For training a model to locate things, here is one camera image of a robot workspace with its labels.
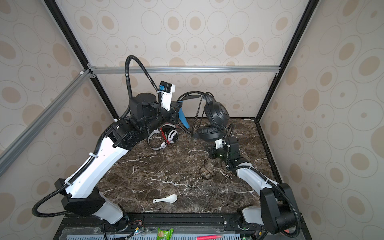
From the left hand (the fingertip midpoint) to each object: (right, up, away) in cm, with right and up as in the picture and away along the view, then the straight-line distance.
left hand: (184, 101), depth 56 cm
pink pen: (+11, -60, +13) cm, 63 cm away
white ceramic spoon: (-9, -48, +24) cm, 54 cm away
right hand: (+11, -20, +29) cm, 36 cm away
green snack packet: (-10, -59, +12) cm, 61 cm away
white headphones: (-12, -14, +43) cm, 46 cm away
